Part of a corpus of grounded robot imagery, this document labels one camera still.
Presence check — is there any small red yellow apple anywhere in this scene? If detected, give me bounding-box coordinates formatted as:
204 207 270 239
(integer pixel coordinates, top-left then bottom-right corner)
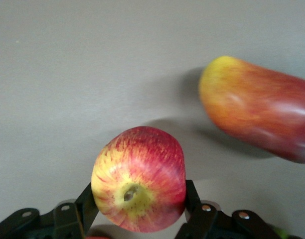
90 125 187 234

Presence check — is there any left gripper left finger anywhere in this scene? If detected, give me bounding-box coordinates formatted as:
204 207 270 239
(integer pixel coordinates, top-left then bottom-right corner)
0 182 100 239

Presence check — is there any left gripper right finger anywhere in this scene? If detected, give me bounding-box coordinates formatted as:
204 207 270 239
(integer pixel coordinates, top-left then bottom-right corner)
174 179 286 239

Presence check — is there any red yellow mango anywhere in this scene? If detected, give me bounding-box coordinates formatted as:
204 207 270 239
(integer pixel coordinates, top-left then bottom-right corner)
198 55 305 165

